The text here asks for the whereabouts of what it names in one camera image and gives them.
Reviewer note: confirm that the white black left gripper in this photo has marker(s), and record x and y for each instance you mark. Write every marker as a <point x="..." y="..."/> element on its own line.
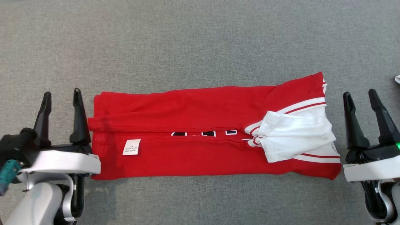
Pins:
<point x="62" y="162"/>

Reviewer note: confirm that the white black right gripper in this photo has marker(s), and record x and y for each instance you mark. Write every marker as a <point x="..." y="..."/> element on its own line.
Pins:
<point x="372" y="167"/>

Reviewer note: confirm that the pile of red jerseys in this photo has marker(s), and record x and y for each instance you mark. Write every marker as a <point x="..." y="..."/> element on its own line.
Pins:
<point x="398" y="79"/>

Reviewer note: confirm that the red white basketball jersey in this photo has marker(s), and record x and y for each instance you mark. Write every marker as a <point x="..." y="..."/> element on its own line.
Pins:
<point x="187" y="106"/>

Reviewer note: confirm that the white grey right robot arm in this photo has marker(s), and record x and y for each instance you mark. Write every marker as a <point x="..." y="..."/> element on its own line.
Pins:
<point x="384" y="200"/>

